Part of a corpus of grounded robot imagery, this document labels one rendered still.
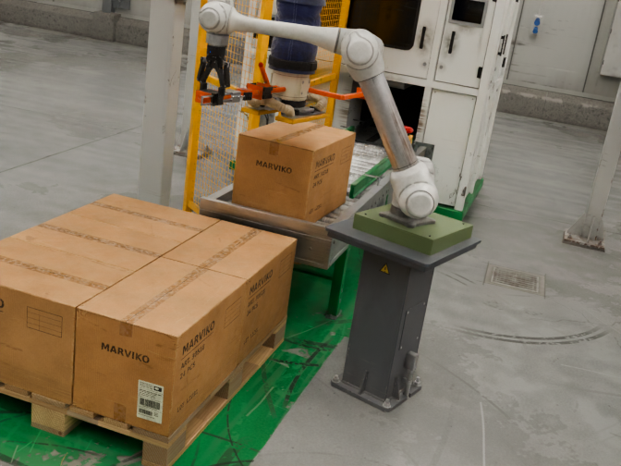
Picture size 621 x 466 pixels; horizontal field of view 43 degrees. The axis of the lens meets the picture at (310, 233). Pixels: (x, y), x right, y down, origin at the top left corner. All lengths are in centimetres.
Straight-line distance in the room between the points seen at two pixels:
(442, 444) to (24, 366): 167
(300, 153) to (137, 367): 142
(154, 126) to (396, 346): 216
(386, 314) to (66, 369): 132
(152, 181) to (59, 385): 211
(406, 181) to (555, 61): 940
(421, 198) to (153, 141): 224
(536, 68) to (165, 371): 1015
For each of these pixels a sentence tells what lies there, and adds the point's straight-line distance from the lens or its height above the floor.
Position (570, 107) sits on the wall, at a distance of 1230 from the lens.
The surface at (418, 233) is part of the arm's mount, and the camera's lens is 323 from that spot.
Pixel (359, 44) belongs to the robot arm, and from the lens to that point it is 295.
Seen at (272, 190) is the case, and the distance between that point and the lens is 388.
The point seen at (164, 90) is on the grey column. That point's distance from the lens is 478.
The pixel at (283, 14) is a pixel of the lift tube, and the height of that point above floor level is 154.
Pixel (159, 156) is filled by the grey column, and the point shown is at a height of 55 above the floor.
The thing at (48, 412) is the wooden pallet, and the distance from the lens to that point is 318.
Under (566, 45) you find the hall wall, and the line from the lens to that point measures 1235.
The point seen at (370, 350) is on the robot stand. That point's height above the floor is 22.
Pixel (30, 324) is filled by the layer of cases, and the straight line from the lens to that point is 306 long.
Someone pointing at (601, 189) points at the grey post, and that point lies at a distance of 642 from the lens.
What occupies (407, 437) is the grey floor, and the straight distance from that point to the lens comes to 341.
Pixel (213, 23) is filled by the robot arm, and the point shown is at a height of 152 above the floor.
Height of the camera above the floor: 181
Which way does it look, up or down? 19 degrees down
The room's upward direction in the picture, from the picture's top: 8 degrees clockwise
